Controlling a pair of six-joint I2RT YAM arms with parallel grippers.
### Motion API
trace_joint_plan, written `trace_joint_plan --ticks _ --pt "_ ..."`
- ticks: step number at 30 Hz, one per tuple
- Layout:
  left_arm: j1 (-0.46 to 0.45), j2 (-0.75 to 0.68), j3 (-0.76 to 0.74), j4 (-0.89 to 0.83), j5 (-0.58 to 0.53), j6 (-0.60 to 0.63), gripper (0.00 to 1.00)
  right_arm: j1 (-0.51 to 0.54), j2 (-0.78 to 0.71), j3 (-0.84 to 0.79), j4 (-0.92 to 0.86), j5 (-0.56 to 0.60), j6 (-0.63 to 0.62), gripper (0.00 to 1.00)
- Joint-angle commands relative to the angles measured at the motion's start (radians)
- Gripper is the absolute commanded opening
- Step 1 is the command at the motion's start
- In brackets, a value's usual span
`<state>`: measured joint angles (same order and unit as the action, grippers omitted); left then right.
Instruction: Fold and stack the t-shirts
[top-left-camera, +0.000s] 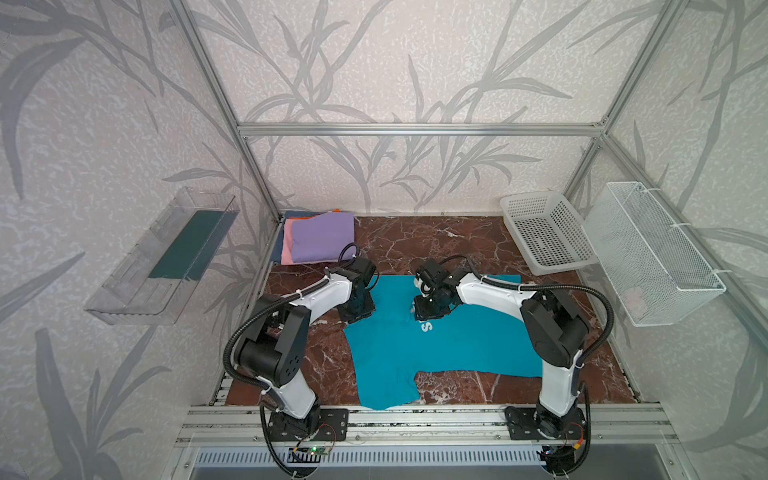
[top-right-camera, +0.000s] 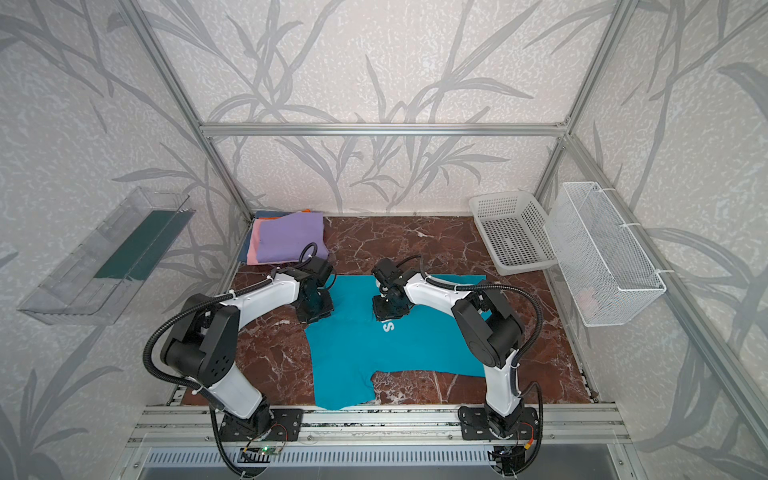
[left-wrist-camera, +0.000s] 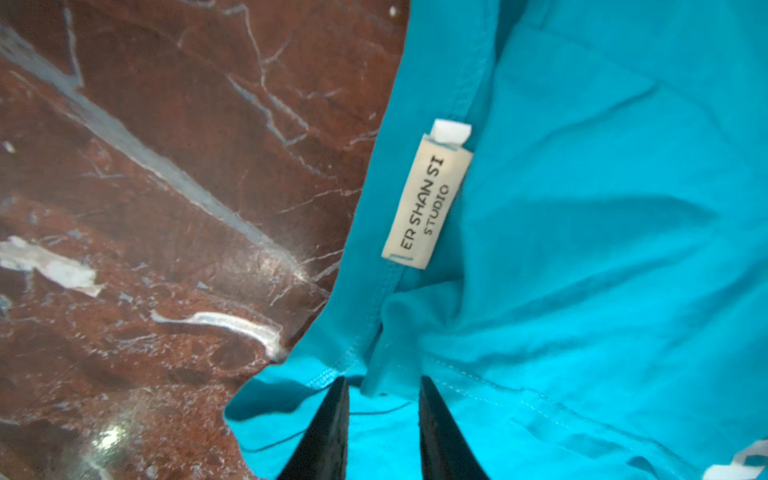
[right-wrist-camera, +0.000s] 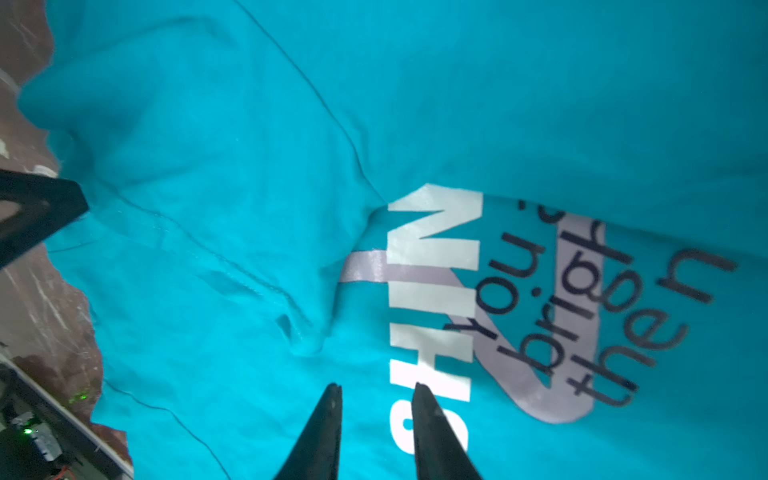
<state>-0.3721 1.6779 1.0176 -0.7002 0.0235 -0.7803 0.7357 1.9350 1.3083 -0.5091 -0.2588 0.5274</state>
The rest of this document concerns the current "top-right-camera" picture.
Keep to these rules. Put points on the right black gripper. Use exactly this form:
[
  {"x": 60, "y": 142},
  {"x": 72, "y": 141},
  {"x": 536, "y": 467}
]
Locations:
[{"x": 390, "y": 303}]

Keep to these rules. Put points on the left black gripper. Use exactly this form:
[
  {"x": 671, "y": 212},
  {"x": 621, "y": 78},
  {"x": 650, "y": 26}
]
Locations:
[{"x": 318, "y": 306}]

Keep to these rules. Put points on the teal printed t-shirt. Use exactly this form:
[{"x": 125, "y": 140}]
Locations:
[{"x": 350, "y": 346}]

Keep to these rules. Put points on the white plastic laundry basket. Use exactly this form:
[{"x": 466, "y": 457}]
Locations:
[{"x": 512, "y": 227}]

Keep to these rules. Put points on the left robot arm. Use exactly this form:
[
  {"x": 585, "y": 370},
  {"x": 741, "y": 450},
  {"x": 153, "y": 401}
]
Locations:
[{"x": 197, "y": 347}]

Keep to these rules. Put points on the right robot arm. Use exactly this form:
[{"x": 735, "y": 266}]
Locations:
[{"x": 491, "y": 328}]

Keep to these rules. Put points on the folded purple t-shirt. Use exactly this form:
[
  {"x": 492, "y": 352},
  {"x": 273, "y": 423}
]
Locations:
[{"x": 282, "y": 240}]

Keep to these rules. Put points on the folded pink t-shirt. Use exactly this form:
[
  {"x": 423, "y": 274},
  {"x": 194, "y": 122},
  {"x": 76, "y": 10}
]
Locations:
[{"x": 253, "y": 244}]

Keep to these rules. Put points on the folded dark blue t-shirt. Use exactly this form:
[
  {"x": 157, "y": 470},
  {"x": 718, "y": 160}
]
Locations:
[{"x": 264, "y": 216}]

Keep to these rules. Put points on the green circuit board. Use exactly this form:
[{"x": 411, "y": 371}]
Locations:
[{"x": 260, "y": 454}]

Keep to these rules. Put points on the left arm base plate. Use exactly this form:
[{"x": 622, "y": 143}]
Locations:
[{"x": 279, "y": 425}]

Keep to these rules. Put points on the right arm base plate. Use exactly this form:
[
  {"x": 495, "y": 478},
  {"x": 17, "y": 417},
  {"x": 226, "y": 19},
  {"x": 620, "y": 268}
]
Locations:
[{"x": 475, "y": 425}]

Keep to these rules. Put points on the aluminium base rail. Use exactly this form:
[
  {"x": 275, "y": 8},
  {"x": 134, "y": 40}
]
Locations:
[{"x": 377, "y": 425}]

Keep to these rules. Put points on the white wire wall basket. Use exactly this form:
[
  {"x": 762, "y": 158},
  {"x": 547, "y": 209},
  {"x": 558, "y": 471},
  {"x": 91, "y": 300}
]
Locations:
[{"x": 608, "y": 274}]

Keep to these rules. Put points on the clear plastic wall bin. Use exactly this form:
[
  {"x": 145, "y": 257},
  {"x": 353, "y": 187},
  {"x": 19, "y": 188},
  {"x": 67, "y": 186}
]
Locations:
[{"x": 97, "y": 281}]

